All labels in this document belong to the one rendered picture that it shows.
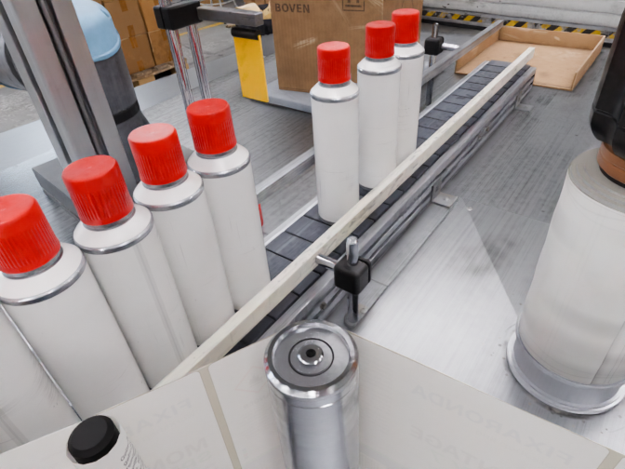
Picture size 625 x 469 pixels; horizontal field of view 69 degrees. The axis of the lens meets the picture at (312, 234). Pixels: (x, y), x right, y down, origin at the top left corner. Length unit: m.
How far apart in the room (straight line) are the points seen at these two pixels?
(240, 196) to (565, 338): 0.26
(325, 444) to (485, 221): 0.42
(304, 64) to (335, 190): 0.53
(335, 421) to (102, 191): 0.19
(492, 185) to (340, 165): 0.31
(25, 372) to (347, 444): 0.20
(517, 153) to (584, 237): 0.55
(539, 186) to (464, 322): 0.36
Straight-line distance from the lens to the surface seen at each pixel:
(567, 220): 0.32
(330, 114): 0.48
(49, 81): 0.43
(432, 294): 0.47
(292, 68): 1.03
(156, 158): 0.33
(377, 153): 0.59
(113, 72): 0.70
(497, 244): 0.55
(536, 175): 0.79
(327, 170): 0.51
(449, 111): 0.86
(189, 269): 0.37
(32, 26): 0.43
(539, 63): 1.29
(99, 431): 0.19
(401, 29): 0.60
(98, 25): 0.68
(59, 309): 0.31
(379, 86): 0.55
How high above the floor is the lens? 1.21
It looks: 38 degrees down
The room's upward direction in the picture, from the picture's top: 5 degrees counter-clockwise
